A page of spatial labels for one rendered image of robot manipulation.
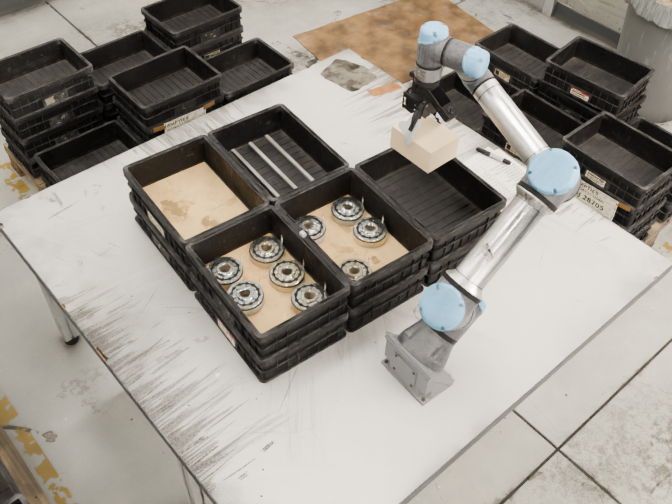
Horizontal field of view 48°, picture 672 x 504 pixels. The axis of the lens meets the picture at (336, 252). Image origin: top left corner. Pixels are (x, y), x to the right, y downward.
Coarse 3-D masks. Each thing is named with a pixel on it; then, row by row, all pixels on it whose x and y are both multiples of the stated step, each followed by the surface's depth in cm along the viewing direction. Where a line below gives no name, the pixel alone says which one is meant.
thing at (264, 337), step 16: (272, 208) 221; (288, 224) 219; (304, 240) 213; (192, 256) 208; (320, 256) 209; (208, 272) 204; (336, 272) 205; (320, 304) 198; (240, 320) 196; (288, 320) 194; (304, 320) 197; (256, 336) 190; (272, 336) 192
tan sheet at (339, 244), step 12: (324, 216) 234; (336, 228) 231; (348, 228) 231; (324, 240) 227; (336, 240) 227; (348, 240) 227; (396, 240) 228; (336, 252) 224; (348, 252) 224; (360, 252) 224; (372, 252) 224; (384, 252) 224; (396, 252) 225; (372, 264) 221; (384, 264) 221
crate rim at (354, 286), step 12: (348, 168) 234; (324, 180) 230; (300, 192) 227; (276, 204) 223; (288, 216) 220; (300, 228) 216; (420, 228) 218; (312, 240) 213; (432, 240) 215; (324, 252) 210; (408, 252) 211; (420, 252) 213; (336, 264) 207; (396, 264) 208; (348, 276) 204; (372, 276) 205; (360, 288) 204
